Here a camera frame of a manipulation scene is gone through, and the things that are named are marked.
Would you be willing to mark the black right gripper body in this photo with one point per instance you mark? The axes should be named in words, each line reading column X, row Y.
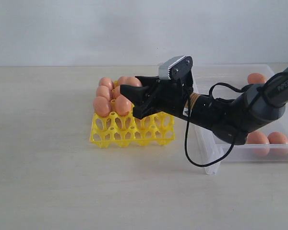
column 172, row 96

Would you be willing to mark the brown egg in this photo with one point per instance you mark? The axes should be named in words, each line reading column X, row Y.
column 133, row 81
column 260, row 138
column 256, row 78
column 122, row 105
column 101, row 106
column 280, row 139
column 122, row 80
column 105, row 81
column 116, row 92
column 104, row 91

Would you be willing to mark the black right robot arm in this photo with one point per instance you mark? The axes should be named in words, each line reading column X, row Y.
column 230, row 120

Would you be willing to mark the yellow plastic egg tray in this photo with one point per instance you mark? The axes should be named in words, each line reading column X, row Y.
column 123, row 130

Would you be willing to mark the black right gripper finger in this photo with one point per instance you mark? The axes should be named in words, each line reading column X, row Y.
column 148, row 82
column 142, row 99

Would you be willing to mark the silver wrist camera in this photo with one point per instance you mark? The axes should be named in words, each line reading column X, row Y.
column 175, row 68

